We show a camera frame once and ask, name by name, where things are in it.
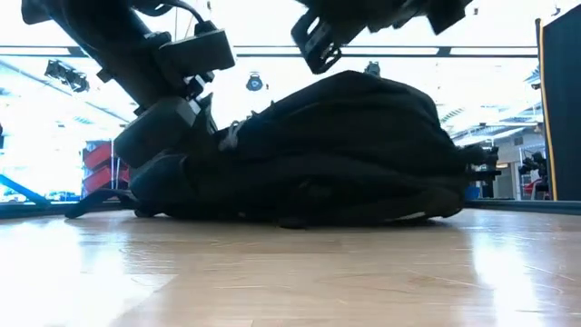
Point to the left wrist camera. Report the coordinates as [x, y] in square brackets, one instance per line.
[195, 52]

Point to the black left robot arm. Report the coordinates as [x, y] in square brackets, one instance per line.
[104, 41]

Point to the black backpack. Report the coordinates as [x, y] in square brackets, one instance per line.
[340, 150]

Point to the black overhead camera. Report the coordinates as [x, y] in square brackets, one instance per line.
[254, 83]

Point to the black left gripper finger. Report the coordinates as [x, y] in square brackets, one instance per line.
[206, 127]

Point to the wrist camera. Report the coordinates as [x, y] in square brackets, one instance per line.
[318, 45]
[195, 52]

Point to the black partition curtain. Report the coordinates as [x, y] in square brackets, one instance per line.
[567, 91]

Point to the red storage rack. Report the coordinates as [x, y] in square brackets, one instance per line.
[97, 168]

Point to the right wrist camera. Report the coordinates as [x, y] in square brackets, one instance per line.
[318, 45]

